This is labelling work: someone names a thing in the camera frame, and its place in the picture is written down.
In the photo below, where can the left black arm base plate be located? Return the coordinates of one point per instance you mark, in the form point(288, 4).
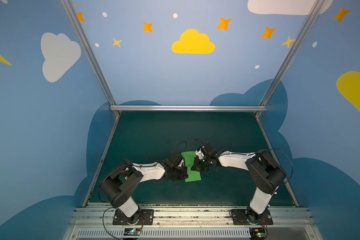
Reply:
point(144, 216)

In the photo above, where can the aluminium right frame post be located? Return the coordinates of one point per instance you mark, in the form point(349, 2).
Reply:
point(300, 37)

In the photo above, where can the aluminium floor rail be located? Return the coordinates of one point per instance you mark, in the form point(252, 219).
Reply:
point(286, 182)
point(101, 162)

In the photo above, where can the aluminium left frame post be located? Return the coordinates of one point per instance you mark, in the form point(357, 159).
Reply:
point(79, 30)

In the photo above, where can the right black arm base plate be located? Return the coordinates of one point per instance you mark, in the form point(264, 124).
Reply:
point(249, 217)

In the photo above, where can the aluminium right floor rail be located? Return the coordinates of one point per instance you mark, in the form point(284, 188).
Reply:
point(286, 182)

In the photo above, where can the aluminium left floor rail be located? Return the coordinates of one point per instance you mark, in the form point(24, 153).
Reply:
point(101, 162)

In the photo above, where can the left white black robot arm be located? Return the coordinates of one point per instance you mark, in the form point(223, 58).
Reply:
point(121, 182)

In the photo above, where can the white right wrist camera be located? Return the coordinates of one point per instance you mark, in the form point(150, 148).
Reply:
point(200, 154)

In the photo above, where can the left green circuit board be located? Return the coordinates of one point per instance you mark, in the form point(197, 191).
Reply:
point(129, 232)

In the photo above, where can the aluminium frame post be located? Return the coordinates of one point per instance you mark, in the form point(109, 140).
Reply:
point(300, 37)
point(79, 30)

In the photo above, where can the green circuit board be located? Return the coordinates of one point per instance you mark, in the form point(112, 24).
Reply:
point(257, 234)
point(129, 232)

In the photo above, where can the aluminium back frame rail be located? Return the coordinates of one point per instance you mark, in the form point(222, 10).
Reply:
point(246, 109)

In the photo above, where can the right green circuit board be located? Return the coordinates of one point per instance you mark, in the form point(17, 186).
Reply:
point(257, 234)

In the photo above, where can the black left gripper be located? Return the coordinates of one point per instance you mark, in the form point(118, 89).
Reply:
point(180, 169)

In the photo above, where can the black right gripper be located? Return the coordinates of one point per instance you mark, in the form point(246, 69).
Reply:
point(200, 161)

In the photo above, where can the green square paper sheet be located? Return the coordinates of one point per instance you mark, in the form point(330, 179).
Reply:
point(193, 176)

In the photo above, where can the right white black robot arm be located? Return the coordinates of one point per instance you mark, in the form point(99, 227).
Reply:
point(266, 173)

